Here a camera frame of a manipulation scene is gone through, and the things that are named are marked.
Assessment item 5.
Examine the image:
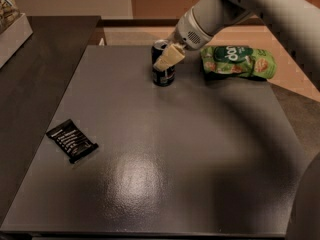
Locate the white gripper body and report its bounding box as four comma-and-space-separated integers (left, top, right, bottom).
168, 8, 212, 50

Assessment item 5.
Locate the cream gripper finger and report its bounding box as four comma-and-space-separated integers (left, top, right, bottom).
153, 43, 185, 72

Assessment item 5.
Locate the blue pepsi can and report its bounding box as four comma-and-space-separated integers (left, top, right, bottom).
151, 39, 175, 87

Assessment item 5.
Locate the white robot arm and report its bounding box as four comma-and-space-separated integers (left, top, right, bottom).
154, 0, 320, 89

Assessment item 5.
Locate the black rxbar chocolate wrapper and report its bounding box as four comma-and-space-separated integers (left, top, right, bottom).
46, 119, 99, 164

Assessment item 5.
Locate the green chip bag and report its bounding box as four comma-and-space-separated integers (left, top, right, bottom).
200, 46, 277, 79

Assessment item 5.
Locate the white box with snacks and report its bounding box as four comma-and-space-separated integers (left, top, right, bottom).
0, 0, 33, 68

